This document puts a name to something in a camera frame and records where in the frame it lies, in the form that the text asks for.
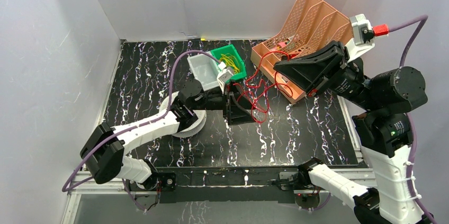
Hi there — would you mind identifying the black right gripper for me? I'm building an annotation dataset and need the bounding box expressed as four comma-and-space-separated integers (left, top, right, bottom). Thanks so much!
272, 39, 379, 110

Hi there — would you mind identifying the red wire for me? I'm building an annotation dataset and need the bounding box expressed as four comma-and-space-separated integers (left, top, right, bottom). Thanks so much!
232, 51, 294, 124

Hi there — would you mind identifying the white plastic cable spool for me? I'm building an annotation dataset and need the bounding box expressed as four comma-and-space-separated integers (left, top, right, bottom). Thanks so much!
158, 96, 208, 139

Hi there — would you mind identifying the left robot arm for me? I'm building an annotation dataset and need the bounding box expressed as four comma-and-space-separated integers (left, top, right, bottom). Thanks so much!
80, 79, 255, 190

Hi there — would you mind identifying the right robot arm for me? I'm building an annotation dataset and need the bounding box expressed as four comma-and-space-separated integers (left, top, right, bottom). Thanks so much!
274, 41, 435, 223

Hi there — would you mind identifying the peach plastic desk organizer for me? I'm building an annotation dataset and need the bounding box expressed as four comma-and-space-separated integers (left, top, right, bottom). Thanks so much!
250, 0, 353, 103

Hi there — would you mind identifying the white plastic bin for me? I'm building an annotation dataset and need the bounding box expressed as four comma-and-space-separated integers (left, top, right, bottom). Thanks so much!
187, 53, 223, 92

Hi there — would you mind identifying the green plastic bin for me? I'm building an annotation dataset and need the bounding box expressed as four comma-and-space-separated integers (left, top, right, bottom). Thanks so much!
211, 44, 247, 80

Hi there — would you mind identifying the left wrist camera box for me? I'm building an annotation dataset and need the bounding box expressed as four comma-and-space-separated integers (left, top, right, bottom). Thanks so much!
217, 62, 234, 93

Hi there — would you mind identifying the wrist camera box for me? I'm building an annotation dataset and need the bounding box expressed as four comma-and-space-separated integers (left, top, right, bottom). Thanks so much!
217, 62, 234, 93
345, 14, 390, 62

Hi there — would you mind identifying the yellow wires bundle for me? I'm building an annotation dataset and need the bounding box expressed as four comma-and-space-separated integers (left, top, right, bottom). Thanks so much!
219, 53, 243, 75

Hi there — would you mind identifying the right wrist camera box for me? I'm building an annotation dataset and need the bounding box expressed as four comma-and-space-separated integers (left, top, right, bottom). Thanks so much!
345, 14, 390, 62

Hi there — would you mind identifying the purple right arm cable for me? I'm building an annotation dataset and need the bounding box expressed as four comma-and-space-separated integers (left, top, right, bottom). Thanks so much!
385, 14, 439, 224

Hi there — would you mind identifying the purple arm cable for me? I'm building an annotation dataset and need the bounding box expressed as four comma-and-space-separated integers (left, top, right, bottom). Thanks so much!
61, 49, 222, 212
385, 14, 439, 224

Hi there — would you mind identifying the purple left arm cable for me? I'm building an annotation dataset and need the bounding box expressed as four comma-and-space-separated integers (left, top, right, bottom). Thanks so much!
61, 49, 222, 212

